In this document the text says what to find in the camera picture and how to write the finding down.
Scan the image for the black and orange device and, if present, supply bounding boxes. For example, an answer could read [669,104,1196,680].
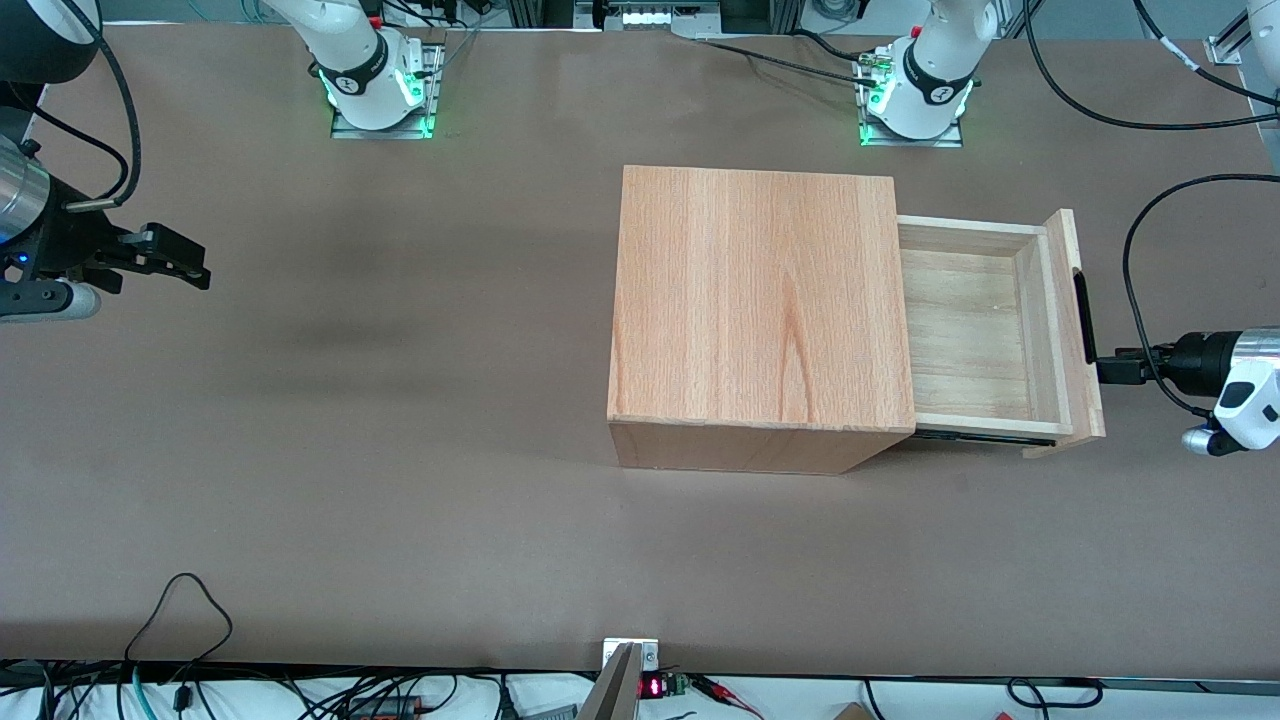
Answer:
[345,695,437,720]

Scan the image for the black cable with small loop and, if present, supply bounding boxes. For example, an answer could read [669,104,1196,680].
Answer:
[1006,677,1104,708]

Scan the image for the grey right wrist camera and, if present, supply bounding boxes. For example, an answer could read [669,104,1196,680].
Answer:
[0,280,103,323]

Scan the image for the thin black looped cable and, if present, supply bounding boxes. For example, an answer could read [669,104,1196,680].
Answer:
[123,572,235,666]

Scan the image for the black cable to arm base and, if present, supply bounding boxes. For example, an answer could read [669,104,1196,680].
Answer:
[693,35,881,83]

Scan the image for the black drawer handle bar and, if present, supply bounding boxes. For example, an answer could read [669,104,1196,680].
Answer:
[1072,268,1098,364]

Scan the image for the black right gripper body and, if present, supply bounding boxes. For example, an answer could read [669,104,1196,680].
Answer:
[0,180,137,291]

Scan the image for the light wooden drawer cabinet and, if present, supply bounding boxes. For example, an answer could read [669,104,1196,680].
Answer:
[607,165,918,476]

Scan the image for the black white-tagged left arm cable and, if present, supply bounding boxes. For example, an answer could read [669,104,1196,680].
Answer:
[1133,0,1280,105]

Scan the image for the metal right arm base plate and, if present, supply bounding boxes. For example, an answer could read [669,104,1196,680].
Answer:
[330,42,446,141]

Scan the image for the light wooden drawer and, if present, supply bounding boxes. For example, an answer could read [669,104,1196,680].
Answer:
[897,208,1108,461]

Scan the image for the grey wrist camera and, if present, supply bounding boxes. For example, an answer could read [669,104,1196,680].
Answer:
[1182,425,1246,458]
[0,280,103,323]

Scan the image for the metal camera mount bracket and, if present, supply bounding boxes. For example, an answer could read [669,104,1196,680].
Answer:
[576,637,662,720]

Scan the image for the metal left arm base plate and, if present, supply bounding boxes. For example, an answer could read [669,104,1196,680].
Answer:
[855,55,966,149]

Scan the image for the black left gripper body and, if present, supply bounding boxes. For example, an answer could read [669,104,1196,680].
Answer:
[1150,332,1239,396]

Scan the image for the white vented device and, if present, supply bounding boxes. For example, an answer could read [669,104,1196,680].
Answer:
[600,0,723,31]

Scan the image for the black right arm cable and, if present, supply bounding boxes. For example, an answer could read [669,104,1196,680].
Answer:
[60,0,143,211]
[8,82,136,201]

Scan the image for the red and black test leads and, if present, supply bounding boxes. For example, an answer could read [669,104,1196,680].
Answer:
[688,674,766,720]

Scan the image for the silver aluminium profile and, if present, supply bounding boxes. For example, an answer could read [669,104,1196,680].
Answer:
[1205,18,1253,67]

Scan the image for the black metal drawer slide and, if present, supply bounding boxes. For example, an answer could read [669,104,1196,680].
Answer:
[912,428,1058,447]

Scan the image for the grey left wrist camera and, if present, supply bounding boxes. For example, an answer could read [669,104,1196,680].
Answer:
[1182,425,1246,458]

